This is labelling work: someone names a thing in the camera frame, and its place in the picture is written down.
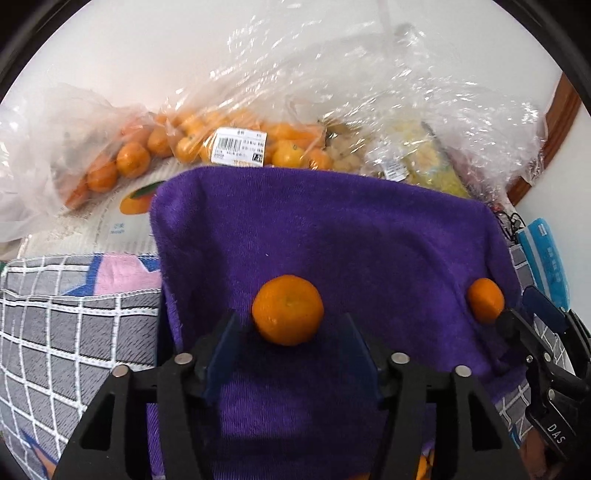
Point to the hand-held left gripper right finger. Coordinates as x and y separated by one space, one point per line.
362 364

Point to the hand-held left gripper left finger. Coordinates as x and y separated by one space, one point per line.
221 355

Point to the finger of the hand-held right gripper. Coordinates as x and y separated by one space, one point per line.
542 304
515 327

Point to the small orange mandarin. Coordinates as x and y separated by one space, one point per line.
286 309
485 297

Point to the clear bag of red fruits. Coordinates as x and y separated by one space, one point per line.
480 175

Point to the clear bag of yellow fruits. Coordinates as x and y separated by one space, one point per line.
429 161

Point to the person's right hand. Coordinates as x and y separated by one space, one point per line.
535 459

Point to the blue tissue packet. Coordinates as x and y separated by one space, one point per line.
545 258

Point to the purple towel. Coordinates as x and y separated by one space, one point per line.
323 230

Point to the grey checked blanket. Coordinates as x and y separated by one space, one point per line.
69 346

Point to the brown wooden door trim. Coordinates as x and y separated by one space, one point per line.
554 124

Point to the white fruit printed carton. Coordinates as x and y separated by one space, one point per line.
92 226

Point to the small white bag label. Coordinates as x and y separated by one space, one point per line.
395 170

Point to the white barcode label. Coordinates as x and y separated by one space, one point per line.
238 146

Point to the pale longan bunch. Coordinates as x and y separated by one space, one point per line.
344 154

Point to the mandarin pile in labelled bag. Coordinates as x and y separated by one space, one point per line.
288 154

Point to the mandarin pile in cloudy bag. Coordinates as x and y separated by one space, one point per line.
133 159

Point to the labelled clear plastic bag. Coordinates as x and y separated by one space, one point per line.
240 110

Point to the cloudy plastic bag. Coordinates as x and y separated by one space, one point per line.
27 152

